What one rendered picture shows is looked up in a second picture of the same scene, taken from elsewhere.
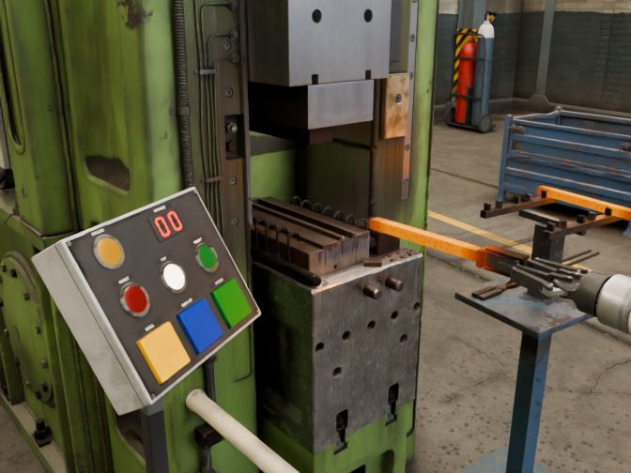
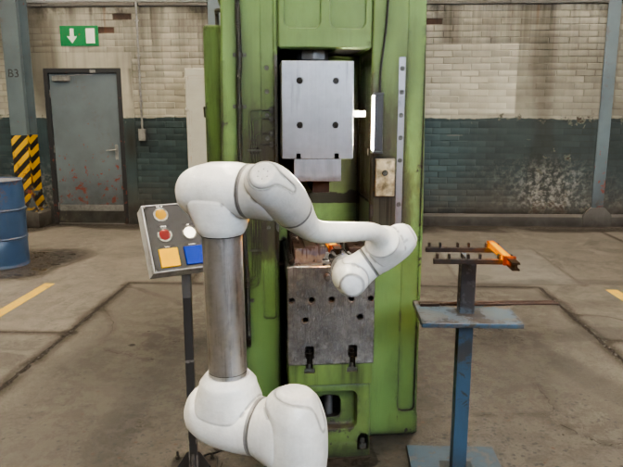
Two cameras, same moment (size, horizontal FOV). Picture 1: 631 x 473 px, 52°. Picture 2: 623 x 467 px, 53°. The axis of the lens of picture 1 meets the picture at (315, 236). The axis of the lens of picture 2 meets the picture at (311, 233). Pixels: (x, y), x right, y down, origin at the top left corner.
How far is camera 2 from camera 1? 1.69 m
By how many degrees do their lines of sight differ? 35
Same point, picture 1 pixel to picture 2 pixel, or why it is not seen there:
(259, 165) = (329, 208)
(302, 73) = (290, 153)
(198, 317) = (194, 250)
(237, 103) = not seen: hidden behind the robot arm
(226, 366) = (260, 307)
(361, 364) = (324, 321)
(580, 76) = not seen: outside the picture
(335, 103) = (312, 170)
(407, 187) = not seen: hidden behind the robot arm
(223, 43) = (265, 137)
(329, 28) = (308, 131)
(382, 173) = (376, 217)
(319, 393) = (292, 328)
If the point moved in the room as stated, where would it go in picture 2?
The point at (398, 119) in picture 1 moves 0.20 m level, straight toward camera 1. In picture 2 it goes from (386, 185) to (358, 189)
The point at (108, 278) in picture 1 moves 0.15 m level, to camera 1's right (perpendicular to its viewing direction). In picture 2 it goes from (156, 223) to (183, 227)
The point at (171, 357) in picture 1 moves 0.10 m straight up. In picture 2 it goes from (171, 259) to (170, 234)
